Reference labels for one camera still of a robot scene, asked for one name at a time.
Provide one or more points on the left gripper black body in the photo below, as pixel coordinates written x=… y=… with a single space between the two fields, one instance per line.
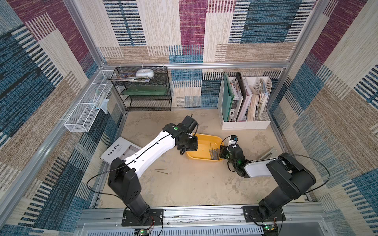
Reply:
x=190 y=143

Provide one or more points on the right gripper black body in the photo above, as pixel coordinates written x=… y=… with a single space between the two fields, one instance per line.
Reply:
x=224 y=153

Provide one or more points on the yellow plastic storage box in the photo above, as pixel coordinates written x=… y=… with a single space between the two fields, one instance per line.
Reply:
x=202 y=152

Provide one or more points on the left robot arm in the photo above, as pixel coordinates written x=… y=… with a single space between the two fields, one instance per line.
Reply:
x=125 y=172

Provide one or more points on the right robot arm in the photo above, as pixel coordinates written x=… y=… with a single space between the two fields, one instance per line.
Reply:
x=292 y=178

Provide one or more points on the white file organizer box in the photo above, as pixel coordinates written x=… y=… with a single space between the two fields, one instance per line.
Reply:
x=249 y=107

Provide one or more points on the metal clip at right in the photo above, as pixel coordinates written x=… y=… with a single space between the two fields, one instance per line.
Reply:
x=273 y=153

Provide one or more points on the green folder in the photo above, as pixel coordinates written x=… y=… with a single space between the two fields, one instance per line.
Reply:
x=228 y=97

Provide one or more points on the white round object on shelf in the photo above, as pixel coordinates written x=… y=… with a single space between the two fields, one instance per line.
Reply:
x=145 y=73

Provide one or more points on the black wire mesh shelf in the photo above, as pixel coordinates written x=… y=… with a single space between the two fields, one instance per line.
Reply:
x=139 y=94

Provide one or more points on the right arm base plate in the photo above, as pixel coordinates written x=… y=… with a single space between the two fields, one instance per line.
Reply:
x=259 y=214

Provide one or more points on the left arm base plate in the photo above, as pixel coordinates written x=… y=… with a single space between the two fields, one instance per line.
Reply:
x=150 y=217

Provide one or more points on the white wire wall basket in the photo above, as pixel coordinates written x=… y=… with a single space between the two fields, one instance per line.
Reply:
x=91 y=102

